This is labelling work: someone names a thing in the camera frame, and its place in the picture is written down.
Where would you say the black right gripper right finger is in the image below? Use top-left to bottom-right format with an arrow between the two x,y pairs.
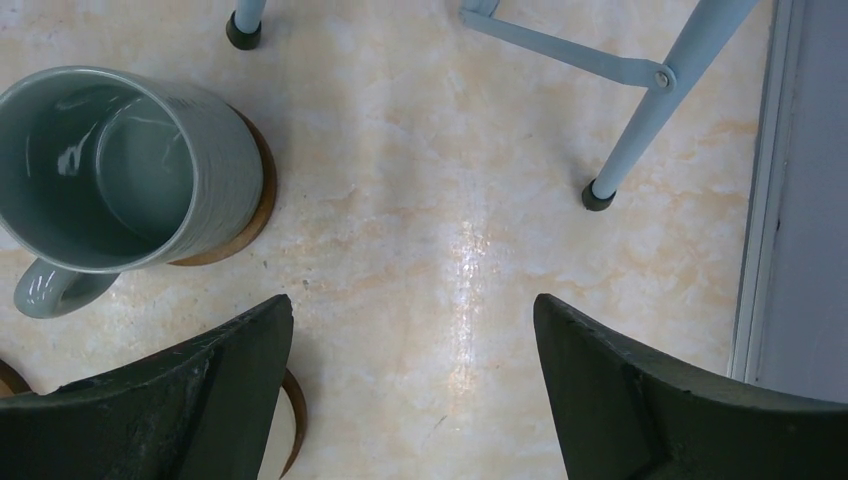
533,294 -> 847,479

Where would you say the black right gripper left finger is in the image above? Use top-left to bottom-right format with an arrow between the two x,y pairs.
1,295 -> 294,479

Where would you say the brown wooden coaster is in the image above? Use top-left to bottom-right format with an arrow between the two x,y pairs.
170,107 -> 278,267
0,357 -> 309,480

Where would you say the grey blue mug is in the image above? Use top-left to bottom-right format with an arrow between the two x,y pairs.
1,66 -> 264,319

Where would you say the light blue tripod stand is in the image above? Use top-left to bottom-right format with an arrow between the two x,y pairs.
225,0 -> 763,213

